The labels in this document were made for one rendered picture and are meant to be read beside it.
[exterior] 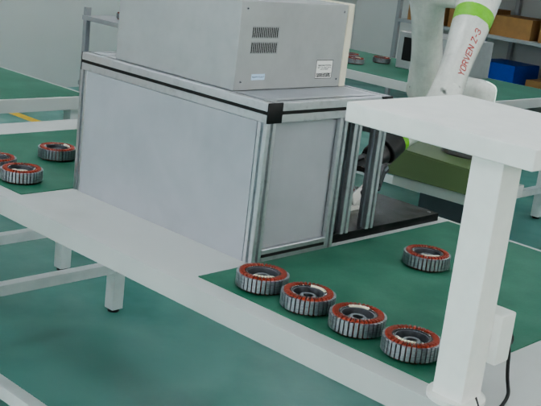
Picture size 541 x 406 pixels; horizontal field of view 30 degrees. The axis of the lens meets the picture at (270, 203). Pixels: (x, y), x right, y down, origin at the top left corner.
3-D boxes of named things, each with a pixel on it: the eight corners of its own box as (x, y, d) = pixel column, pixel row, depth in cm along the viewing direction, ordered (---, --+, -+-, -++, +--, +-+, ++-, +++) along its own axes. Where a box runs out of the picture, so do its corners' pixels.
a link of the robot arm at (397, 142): (376, 121, 290) (402, 127, 284) (384, 153, 297) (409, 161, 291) (364, 132, 287) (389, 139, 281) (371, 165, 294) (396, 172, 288)
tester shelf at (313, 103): (205, 66, 293) (207, 51, 292) (390, 114, 249) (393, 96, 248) (80, 68, 262) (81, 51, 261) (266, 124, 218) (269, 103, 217)
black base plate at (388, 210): (273, 166, 323) (274, 159, 323) (437, 220, 282) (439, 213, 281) (160, 180, 290) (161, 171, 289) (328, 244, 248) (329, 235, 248)
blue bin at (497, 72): (497, 84, 973) (501, 58, 966) (534, 93, 944) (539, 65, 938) (472, 86, 944) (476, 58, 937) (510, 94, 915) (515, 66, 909)
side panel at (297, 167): (322, 243, 248) (340, 114, 240) (331, 246, 246) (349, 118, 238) (241, 261, 228) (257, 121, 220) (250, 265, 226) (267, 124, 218)
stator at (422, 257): (397, 255, 245) (399, 241, 244) (441, 259, 246) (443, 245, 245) (407, 271, 234) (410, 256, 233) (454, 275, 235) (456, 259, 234)
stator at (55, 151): (45, 163, 292) (46, 150, 291) (31, 153, 301) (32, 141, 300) (81, 162, 298) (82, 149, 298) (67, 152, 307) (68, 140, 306)
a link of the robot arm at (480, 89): (444, 126, 342) (456, 72, 336) (490, 137, 336) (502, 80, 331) (435, 133, 330) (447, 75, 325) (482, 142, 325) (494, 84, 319)
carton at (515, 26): (512, 34, 955) (515, 14, 950) (551, 41, 927) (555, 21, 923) (489, 34, 927) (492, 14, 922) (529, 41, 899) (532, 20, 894)
